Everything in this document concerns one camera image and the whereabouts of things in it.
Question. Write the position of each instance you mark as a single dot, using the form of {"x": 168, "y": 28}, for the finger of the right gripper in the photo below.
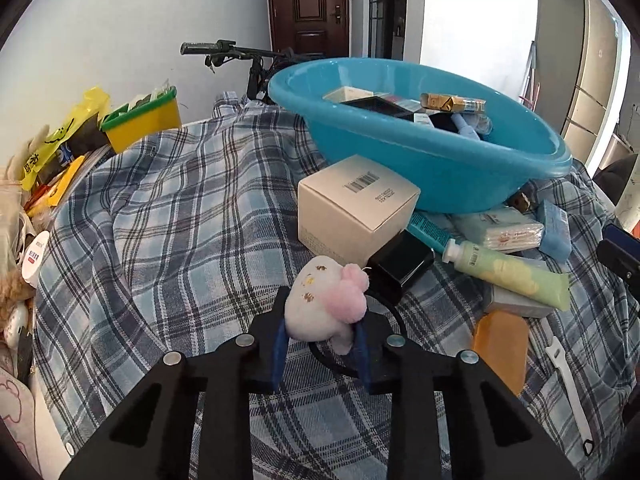
{"x": 623, "y": 240}
{"x": 618, "y": 261}

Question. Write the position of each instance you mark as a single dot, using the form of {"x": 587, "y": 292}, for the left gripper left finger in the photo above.
{"x": 191, "y": 413}

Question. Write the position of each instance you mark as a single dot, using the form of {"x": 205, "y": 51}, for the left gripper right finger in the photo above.
{"x": 490, "y": 433}

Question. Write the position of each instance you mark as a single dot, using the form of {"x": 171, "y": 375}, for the orange plastic case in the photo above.
{"x": 501, "y": 340}

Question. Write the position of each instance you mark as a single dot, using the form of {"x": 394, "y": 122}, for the green cream tube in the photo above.
{"x": 511, "y": 273}

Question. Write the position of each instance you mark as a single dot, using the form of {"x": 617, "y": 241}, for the grey lighter case box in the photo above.
{"x": 500, "y": 299}

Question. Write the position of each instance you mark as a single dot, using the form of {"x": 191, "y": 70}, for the small black box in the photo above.
{"x": 396, "y": 266}

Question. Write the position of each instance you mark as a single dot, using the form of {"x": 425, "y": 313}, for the white square carton box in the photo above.
{"x": 351, "y": 209}

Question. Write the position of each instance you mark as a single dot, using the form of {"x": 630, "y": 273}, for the light blue wipes pack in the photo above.
{"x": 555, "y": 241}

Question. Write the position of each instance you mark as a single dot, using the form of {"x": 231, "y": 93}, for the white tissue pack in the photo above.
{"x": 504, "y": 229}

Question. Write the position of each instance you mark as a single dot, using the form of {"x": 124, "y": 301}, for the bear pattern pouch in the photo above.
{"x": 18, "y": 413}

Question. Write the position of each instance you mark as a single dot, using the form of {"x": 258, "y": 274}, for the blue plastic basin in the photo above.
{"x": 455, "y": 175}

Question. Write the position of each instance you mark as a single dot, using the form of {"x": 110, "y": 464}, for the small blue lotion bottle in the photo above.
{"x": 464, "y": 129}

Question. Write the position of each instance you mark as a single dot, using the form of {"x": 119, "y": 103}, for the teal cosmetic tube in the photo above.
{"x": 428, "y": 233}

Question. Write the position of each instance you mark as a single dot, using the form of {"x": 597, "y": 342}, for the gold refrigerator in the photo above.
{"x": 576, "y": 55}

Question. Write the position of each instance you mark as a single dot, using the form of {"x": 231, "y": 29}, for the white round jar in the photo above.
{"x": 33, "y": 257}

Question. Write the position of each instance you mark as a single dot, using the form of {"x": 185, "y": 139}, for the gold cigarette pack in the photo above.
{"x": 452, "y": 104}

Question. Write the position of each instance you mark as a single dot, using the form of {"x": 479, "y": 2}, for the clear plastic zip bag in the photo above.
{"x": 11, "y": 225}

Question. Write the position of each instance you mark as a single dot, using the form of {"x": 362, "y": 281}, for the black open tray box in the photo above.
{"x": 381, "y": 106}

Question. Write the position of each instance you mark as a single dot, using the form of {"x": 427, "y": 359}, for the beige plush toy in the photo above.
{"x": 14, "y": 169}

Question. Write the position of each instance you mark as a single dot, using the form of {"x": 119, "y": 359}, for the yellow green-lidded container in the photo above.
{"x": 158, "y": 111}

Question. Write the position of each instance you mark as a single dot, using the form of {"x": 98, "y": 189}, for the yellow plastic bag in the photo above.
{"x": 95, "y": 103}

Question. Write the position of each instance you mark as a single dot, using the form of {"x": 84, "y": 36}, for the dark brown entrance door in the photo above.
{"x": 310, "y": 26}

